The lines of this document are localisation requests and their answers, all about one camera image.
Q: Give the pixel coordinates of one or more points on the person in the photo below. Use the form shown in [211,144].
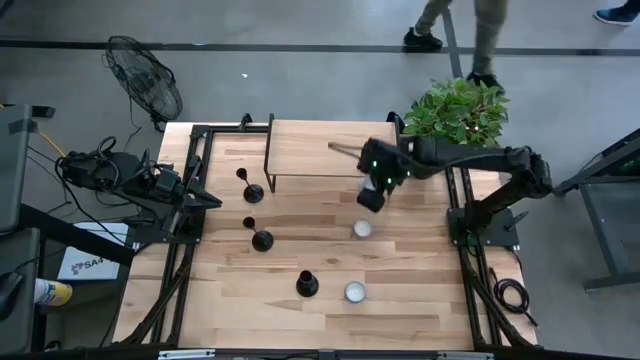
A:
[617,15]
[487,40]

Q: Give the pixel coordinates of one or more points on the yellow white can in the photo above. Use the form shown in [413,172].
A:
[52,292]

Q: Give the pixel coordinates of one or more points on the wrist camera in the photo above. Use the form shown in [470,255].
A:
[169,178]
[371,201]

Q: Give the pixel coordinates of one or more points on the blue patterned candle tin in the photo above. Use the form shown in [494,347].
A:
[355,292]

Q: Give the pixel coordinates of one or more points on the grey metal cart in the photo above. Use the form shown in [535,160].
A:
[598,225]

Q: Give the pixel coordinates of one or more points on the black floor fan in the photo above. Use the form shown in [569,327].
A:
[147,80]

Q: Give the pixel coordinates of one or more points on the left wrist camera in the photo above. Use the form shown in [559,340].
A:
[169,178]

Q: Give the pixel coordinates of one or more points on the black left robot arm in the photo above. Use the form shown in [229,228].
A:
[120,172]

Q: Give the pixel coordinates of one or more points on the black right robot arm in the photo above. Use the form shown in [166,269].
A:
[475,156]

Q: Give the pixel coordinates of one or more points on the black computer mouse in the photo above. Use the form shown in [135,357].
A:
[9,295]

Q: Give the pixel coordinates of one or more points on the wooden shelf riser black legs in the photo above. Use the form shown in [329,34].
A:
[310,150]

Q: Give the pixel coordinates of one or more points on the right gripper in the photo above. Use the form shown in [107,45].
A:
[385,160]

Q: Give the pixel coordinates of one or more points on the white cardboard box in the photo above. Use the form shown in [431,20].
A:
[90,265]

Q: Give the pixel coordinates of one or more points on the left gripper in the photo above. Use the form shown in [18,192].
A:
[184,192]

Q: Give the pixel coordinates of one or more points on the grey desk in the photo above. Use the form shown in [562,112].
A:
[15,170]
[20,330]

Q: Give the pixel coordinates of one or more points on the pink patterned candle tin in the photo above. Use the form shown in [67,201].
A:
[362,229]

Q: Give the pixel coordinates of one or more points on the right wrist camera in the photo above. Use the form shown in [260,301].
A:
[371,201]

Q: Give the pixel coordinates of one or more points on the silver metal bracket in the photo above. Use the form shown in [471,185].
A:
[186,354]
[465,355]

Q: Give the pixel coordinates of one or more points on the black candlestick holder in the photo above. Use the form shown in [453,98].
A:
[253,193]
[262,241]
[307,286]

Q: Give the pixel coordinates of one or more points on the green potted plant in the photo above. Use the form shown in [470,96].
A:
[455,112]

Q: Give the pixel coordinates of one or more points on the black metal beam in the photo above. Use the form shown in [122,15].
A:
[75,235]

